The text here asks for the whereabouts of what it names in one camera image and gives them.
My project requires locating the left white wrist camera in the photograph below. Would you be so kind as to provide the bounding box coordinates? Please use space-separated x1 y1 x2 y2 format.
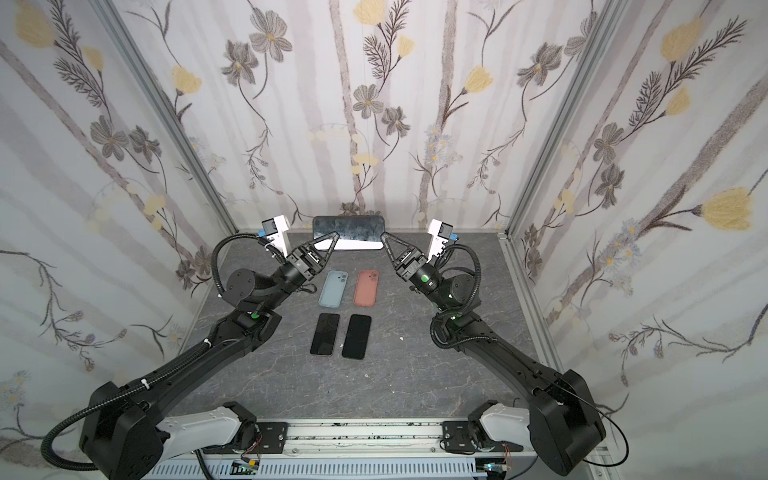
258 215 290 256

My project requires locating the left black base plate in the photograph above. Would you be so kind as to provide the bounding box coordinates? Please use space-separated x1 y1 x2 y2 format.
254 422 289 455

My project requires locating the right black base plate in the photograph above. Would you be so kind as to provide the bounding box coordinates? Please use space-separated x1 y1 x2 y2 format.
439 420 476 455

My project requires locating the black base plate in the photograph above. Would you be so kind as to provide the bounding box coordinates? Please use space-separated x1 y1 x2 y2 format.
439 420 476 455
254 422 289 455

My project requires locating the white slotted cable duct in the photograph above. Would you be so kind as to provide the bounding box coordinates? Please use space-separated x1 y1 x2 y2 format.
143 458 487 480

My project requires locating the aluminium mounting rail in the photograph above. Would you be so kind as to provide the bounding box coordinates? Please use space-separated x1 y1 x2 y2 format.
149 416 610 462

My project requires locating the light blue phone case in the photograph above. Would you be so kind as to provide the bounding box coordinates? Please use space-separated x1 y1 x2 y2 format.
318 270 349 309

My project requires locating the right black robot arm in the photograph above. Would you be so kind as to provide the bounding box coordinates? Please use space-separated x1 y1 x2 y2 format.
380 232 611 476

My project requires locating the black phone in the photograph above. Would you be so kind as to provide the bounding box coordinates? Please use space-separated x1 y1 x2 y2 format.
310 313 340 356
312 215 385 251

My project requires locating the pink phone case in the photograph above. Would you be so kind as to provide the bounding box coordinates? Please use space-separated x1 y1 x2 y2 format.
353 270 380 307

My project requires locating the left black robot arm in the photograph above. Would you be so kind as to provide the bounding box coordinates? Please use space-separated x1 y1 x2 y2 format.
40 232 339 479

